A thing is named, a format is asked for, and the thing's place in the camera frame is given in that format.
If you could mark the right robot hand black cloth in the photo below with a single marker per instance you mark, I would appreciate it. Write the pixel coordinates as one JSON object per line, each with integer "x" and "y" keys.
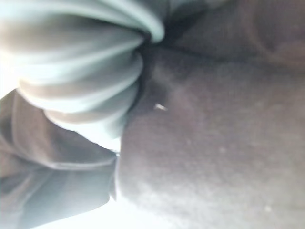
{"x": 78, "y": 59}

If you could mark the dark brown cloth garment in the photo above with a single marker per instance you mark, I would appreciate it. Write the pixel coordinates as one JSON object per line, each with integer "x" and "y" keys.
{"x": 214, "y": 143}

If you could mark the white bed sheet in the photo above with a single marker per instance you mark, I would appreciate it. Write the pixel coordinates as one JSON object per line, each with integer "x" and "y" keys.
{"x": 95, "y": 214}

